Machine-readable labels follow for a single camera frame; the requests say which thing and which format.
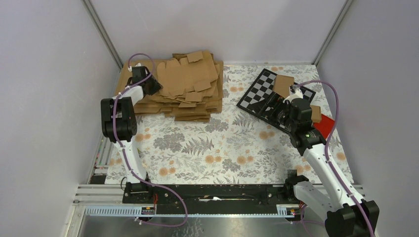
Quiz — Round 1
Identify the black white checkerboard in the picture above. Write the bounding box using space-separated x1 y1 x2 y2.
236 68 317 131

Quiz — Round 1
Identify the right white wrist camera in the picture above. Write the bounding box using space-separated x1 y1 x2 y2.
284 87 303 103

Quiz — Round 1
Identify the folded cardboard box flat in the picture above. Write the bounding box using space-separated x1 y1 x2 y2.
310 105 322 123

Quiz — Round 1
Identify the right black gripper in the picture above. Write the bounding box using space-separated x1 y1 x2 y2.
250 91 296 131

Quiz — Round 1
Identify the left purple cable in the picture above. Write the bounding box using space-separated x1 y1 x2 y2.
112 53 189 228

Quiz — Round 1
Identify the floral table mat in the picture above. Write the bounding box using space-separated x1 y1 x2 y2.
105 65 355 186

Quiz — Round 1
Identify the red box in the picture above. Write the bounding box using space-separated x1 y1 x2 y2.
313 114 335 139

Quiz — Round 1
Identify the grey cable duct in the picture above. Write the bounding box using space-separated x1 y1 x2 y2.
84 205 294 218

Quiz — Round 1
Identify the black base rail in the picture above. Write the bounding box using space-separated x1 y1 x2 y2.
122 184 302 215

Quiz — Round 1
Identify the folded cardboard box upright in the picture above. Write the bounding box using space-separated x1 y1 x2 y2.
272 75 294 98

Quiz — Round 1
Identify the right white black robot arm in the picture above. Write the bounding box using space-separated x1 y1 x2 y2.
259 92 379 237

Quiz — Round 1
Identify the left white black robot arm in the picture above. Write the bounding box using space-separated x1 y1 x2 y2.
100 64 162 203

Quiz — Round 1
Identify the stack of flat cardboard blanks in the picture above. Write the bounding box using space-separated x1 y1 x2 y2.
115 50 225 122

